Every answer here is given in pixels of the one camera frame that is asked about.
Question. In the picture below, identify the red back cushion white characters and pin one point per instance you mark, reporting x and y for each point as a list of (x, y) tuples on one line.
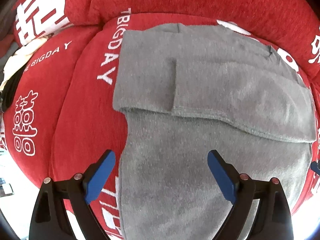
[(290, 24)]

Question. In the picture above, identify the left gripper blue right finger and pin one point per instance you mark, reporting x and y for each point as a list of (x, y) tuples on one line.
[(273, 217)]

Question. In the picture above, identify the grey knit sweater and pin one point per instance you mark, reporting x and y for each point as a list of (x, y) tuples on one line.
[(187, 90)]

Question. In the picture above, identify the red bed cover white print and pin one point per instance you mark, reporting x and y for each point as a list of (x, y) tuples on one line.
[(62, 117)]

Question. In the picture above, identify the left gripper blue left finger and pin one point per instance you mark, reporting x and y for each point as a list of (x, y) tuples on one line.
[(49, 219)]

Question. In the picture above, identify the black cloth in pile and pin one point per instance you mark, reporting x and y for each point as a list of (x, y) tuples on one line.
[(7, 96)]

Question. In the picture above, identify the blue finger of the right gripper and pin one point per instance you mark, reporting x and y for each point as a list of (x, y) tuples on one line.
[(315, 167)]

